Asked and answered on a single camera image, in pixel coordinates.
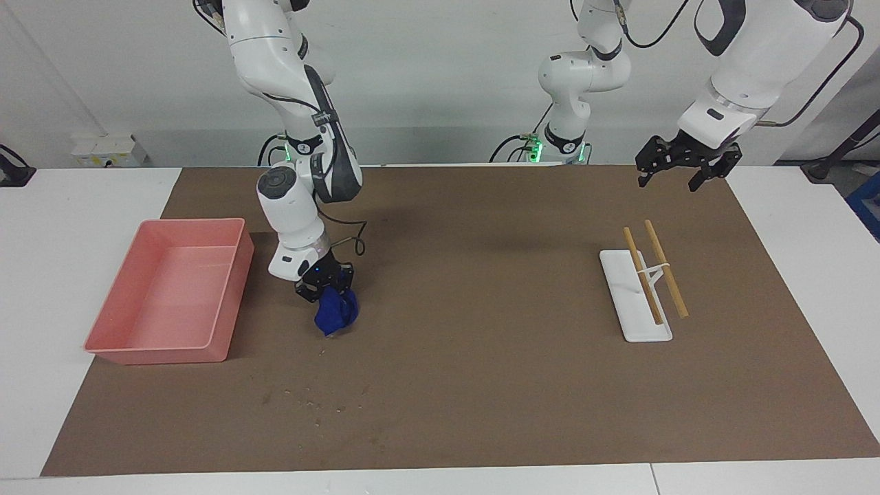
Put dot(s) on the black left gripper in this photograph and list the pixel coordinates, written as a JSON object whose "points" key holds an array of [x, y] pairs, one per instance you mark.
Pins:
{"points": [[694, 150]]}

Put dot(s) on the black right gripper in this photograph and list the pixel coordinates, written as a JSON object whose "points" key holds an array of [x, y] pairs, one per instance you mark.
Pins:
{"points": [[326, 271]]}

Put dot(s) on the blue towel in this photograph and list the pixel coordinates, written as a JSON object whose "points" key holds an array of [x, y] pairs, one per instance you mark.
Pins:
{"points": [[335, 313]]}

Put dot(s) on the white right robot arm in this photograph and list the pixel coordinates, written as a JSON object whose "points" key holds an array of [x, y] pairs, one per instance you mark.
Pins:
{"points": [[275, 55]]}

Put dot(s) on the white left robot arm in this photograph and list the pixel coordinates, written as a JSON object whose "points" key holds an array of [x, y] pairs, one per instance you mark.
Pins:
{"points": [[756, 55]]}

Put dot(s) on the white towel rack base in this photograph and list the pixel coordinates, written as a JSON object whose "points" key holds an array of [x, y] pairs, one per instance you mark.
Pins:
{"points": [[632, 309]]}

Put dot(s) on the wooden rack rod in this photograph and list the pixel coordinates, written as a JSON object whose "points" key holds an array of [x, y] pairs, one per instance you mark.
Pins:
{"points": [[643, 275], [665, 267]]}

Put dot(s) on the black floor stand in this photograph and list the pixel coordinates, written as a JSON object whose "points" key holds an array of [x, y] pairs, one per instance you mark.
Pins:
{"points": [[825, 168]]}

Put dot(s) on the pink plastic bin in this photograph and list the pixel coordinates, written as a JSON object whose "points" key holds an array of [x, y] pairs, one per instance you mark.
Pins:
{"points": [[172, 295]]}

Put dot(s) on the brown table mat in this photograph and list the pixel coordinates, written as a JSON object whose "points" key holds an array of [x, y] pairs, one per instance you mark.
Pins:
{"points": [[481, 344]]}

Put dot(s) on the blue crate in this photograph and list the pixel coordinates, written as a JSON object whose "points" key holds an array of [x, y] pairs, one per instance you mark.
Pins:
{"points": [[867, 206]]}

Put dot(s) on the white wall socket box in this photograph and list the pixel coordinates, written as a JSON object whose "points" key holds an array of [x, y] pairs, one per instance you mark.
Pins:
{"points": [[103, 151]]}

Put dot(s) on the black clamp mount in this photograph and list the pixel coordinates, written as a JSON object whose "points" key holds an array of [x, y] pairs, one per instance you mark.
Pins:
{"points": [[15, 175]]}

